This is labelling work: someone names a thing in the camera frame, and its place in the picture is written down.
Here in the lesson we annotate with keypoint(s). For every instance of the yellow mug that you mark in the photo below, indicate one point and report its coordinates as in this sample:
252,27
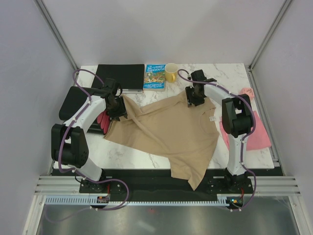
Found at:
171,71

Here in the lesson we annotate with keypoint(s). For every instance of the pink cube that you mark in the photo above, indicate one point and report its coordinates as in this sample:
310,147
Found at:
248,91

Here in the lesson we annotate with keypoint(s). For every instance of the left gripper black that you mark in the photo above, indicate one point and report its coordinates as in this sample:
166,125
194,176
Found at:
122,111

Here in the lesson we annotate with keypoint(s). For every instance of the black pink drawer unit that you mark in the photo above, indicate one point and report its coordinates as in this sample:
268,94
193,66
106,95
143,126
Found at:
76,100

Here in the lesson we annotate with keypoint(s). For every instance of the blue treehouse book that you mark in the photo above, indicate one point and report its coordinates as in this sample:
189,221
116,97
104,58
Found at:
154,79

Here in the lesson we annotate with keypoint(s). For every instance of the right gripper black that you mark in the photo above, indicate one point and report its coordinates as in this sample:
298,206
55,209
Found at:
190,100

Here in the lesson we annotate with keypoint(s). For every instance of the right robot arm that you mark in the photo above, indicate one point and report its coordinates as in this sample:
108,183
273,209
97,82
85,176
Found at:
238,119

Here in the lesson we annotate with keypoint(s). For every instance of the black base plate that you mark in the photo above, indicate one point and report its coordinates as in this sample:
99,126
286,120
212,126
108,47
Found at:
158,185

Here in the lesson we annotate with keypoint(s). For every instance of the black notebook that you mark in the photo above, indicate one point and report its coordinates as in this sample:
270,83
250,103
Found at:
130,76

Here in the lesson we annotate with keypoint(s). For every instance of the aluminium frame post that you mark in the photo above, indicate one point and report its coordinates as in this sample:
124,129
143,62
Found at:
270,33
55,31

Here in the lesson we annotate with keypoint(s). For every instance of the white cable duct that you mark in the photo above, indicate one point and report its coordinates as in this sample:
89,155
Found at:
98,201

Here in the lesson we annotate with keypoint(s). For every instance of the left aluminium frame post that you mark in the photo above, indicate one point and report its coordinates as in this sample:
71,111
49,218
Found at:
55,31

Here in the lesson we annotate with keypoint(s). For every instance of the aluminium front rail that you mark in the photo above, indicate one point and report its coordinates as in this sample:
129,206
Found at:
264,185

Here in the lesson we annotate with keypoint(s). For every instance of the right aluminium frame post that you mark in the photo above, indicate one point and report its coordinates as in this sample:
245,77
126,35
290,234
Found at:
270,33

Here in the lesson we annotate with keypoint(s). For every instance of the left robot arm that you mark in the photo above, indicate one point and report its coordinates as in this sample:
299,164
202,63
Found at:
69,145

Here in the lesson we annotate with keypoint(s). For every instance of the beige t shirt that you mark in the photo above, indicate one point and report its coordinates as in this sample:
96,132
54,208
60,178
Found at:
170,128

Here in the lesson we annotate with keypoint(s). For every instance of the pink folded t shirt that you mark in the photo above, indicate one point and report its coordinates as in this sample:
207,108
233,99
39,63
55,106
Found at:
259,138

